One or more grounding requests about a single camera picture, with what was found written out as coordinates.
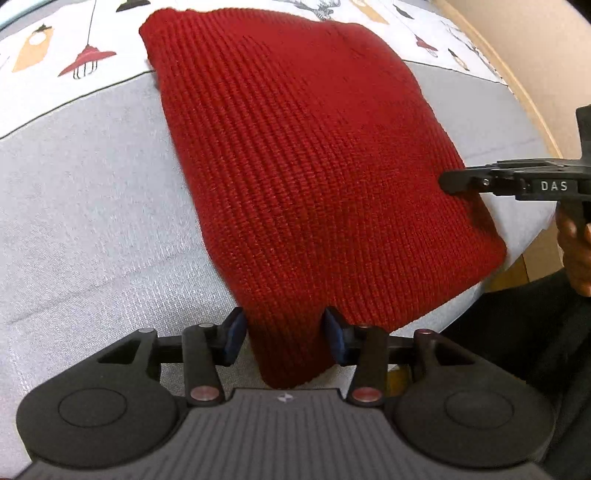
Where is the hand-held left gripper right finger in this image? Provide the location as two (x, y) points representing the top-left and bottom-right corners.
(322, 306), (477, 408)

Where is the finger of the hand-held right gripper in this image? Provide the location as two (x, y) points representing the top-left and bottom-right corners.
(438, 159), (527, 200)

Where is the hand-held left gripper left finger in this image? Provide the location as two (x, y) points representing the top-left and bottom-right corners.
(95, 308), (249, 409)

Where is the red knit sweater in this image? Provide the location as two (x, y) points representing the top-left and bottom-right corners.
(139, 6), (509, 390)

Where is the person's right hand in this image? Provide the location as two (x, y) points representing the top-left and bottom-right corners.
(555, 209), (591, 297)

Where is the grey white printed bedsheet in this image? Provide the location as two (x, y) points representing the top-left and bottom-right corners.
(0, 0), (560, 480)

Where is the wooden bed frame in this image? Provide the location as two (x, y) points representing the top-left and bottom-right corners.
(434, 0), (568, 289)

